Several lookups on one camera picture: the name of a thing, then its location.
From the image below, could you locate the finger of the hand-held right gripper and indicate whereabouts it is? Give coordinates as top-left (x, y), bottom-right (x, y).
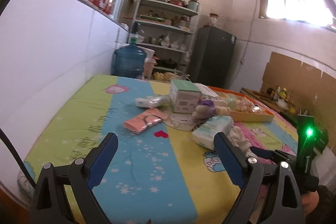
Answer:
top-left (273, 149), bottom-right (298, 170)
top-left (250, 147), bottom-right (275, 161)

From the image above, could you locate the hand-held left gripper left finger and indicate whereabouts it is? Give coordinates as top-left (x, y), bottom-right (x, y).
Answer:
top-left (30, 132), bottom-right (118, 224)

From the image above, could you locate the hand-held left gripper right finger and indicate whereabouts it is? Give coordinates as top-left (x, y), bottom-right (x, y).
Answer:
top-left (213, 132), bottom-right (306, 224)

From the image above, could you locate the white fuzzy plush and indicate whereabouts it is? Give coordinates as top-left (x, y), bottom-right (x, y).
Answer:
top-left (228, 124), bottom-right (253, 156)

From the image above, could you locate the teal and white wipes pack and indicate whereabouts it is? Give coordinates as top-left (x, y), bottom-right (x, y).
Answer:
top-left (191, 116), bottom-right (234, 149)

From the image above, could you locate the orange cardboard box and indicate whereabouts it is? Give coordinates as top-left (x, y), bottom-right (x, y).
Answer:
top-left (207, 86), bottom-right (275, 123)

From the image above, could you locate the pink soft pack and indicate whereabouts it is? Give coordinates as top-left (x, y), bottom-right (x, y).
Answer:
top-left (124, 108), bottom-right (166, 134)

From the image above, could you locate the beige and purple plush toy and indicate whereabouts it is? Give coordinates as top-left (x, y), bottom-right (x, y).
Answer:
top-left (193, 99), bottom-right (231, 119)

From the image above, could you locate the small white wipes pack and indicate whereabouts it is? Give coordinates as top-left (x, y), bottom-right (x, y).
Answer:
top-left (135, 95), bottom-right (171, 108)

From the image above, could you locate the person's right hand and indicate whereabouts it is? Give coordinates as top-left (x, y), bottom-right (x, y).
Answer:
top-left (301, 192), bottom-right (320, 214)

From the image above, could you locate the colourful printed blanket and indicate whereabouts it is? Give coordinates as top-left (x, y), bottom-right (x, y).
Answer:
top-left (17, 74), bottom-right (328, 224)

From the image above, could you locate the kitchen counter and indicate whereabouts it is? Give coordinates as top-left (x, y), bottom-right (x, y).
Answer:
top-left (241, 88), bottom-right (300, 125)

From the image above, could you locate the brown cardboard sheet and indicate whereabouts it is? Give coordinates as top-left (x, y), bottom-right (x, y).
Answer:
top-left (320, 70), bottom-right (336, 135)
top-left (299, 63), bottom-right (324, 115)
top-left (261, 52), bottom-right (303, 94)

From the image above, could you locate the wooden cutting board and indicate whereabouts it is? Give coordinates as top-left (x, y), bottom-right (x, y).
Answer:
top-left (241, 88), bottom-right (279, 106)

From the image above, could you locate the group of condiment bottles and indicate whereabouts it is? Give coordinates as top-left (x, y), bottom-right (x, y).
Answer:
top-left (266, 86), bottom-right (297, 113)

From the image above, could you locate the green and white carton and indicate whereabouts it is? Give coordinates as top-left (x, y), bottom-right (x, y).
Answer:
top-left (169, 80), bottom-right (202, 113)

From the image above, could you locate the blue water jug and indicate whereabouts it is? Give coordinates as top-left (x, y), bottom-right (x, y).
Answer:
top-left (112, 43), bottom-right (147, 79)

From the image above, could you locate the dark grey fridge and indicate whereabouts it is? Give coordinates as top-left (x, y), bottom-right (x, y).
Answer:
top-left (188, 27), bottom-right (237, 89)

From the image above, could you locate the plastic bag of yellow fruit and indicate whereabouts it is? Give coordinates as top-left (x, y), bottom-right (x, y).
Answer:
top-left (154, 71), bottom-right (189, 82)

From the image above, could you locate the pink plastic container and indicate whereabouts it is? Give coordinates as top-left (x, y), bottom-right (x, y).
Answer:
top-left (143, 57), bottom-right (156, 77)

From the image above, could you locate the black wok pan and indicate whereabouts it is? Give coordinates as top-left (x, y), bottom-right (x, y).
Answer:
top-left (157, 59), bottom-right (182, 68)

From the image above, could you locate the water jug pump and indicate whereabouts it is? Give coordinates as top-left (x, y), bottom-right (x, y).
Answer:
top-left (130, 22), bottom-right (141, 45)

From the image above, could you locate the grey metal shelf rack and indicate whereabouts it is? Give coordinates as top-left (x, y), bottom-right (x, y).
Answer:
top-left (130, 0), bottom-right (201, 80)

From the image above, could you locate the small bright window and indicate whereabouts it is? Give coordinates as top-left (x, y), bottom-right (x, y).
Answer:
top-left (259, 0), bottom-right (336, 29)

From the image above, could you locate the black cable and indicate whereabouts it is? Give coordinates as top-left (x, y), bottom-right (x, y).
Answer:
top-left (0, 127), bottom-right (36, 188)

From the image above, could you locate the wall cable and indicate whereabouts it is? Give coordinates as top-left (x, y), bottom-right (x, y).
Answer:
top-left (241, 4), bottom-right (259, 65)

